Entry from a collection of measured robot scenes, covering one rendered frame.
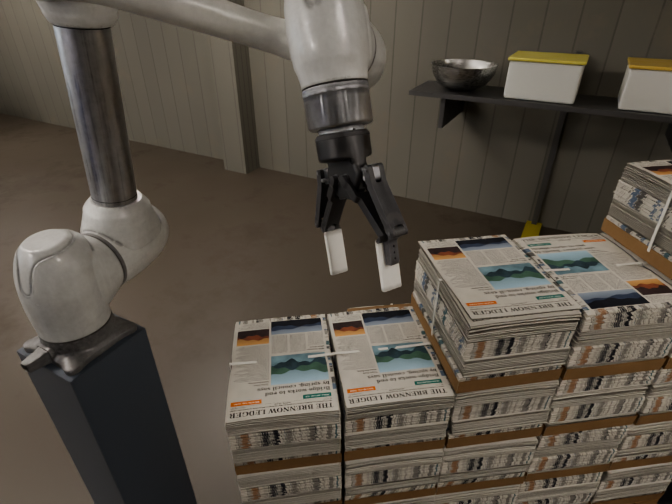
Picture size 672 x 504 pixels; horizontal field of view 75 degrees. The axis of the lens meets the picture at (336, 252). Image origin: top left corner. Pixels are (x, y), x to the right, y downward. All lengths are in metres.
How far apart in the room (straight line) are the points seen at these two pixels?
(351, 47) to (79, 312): 0.79
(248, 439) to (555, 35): 3.26
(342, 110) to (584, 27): 3.19
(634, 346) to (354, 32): 1.07
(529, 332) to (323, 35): 0.84
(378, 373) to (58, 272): 0.79
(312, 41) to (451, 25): 3.27
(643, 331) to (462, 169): 2.85
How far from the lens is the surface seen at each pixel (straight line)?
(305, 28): 0.59
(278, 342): 1.32
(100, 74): 1.05
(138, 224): 1.15
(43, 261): 1.05
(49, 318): 1.10
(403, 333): 1.35
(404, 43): 3.95
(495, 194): 4.01
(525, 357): 1.21
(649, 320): 1.33
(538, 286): 1.23
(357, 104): 0.58
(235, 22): 0.78
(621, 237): 1.55
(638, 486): 2.00
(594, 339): 1.29
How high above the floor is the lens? 1.72
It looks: 31 degrees down
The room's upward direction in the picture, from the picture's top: straight up
